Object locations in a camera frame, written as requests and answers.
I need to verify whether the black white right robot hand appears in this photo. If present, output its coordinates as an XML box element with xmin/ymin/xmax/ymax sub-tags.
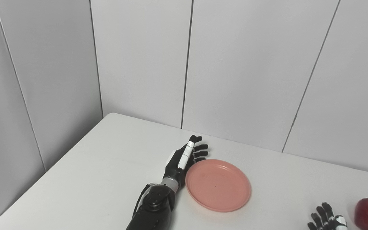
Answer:
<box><xmin>308</xmin><ymin>202</ymin><xmax>348</xmax><ymax>230</ymax></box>

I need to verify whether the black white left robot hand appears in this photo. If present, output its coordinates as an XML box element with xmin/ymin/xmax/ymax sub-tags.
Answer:
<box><xmin>163</xmin><ymin>135</ymin><xmax>209</xmax><ymax>189</ymax></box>

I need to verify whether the pink round plate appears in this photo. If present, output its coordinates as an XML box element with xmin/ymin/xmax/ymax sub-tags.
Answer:
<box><xmin>185</xmin><ymin>159</ymin><xmax>252</xmax><ymax>212</ymax></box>

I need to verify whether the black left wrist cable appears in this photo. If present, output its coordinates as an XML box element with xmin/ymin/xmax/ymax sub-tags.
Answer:
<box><xmin>132</xmin><ymin>184</ymin><xmax>151</xmax><ymax>219</ymax></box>

